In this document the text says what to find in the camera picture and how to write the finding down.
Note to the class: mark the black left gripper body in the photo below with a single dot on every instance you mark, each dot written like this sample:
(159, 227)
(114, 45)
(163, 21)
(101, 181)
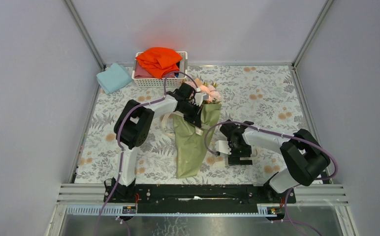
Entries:
(194, 115)

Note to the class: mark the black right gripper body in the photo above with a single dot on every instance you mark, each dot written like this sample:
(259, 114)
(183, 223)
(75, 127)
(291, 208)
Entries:
(239, 156)

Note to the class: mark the cream ribbon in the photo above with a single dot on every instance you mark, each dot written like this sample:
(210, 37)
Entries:
(167, 126)

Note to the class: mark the pink fake flower stem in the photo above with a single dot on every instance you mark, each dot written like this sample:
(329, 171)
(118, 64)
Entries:
(214, 97)
(207, 89)

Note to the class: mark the green and orange wrapping paper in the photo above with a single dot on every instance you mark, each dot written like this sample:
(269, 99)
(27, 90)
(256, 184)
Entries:
(190, 144)

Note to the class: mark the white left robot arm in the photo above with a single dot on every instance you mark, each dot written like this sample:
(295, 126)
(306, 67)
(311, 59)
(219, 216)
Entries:
(134, 123)

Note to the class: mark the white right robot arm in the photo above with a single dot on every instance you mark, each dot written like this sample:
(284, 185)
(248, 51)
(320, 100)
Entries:
(304, 158)

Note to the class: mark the orange cloth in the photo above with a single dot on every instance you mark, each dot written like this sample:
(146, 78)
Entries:
(162, 57)

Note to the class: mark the floral patterned table mat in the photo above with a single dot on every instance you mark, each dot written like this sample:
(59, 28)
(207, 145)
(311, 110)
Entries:
(265, 95)

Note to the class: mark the pink cloth in basket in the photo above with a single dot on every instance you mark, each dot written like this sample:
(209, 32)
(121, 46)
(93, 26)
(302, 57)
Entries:
(153, 71)

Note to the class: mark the light blue folded towel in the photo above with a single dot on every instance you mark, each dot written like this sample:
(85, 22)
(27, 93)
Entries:
(113, 78)

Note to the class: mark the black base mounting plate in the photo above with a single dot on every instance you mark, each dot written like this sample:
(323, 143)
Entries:
(191, 198)

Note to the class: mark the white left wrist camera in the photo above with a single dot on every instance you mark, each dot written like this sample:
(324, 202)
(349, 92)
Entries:
(200, 97)

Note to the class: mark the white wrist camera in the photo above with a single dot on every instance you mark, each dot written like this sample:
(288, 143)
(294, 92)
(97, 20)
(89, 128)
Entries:
(200, 97)
(222, 146)

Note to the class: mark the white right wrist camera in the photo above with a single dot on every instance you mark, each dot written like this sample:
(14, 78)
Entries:
(222, 146)

